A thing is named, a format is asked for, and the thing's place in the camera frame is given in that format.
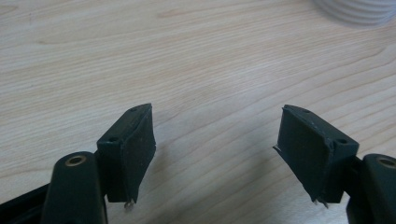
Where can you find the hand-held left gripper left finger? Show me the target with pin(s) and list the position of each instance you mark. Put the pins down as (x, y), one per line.
(130, 155)

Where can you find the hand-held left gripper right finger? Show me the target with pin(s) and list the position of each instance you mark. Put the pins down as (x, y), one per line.
(311, 149)

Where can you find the stack of clear plastic cups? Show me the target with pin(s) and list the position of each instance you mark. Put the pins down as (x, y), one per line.
(358, 11)

